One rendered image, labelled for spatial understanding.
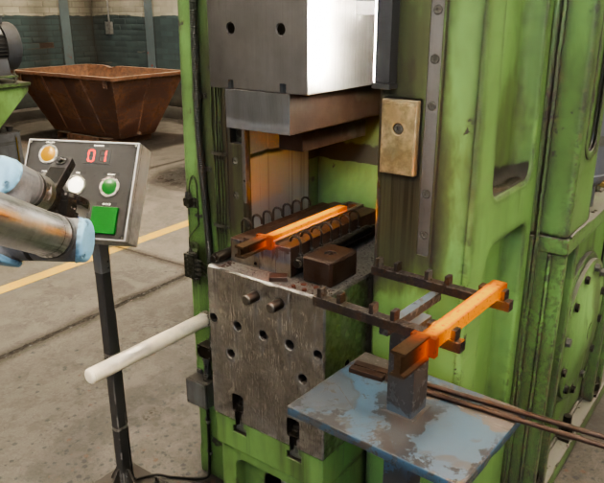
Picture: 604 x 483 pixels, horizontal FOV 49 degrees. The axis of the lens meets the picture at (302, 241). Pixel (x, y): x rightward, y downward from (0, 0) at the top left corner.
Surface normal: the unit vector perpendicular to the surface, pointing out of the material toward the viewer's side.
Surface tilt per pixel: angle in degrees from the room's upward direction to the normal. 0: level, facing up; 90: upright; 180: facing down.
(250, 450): 90
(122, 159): 60
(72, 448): 0
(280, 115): 90
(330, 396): 0
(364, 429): 0
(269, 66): 90
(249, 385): 90
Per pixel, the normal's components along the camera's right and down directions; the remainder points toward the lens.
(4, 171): -0.21, -0.27
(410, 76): -0.60, 0.26
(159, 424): 0.00, -0.94
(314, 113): 0.80, 0.20
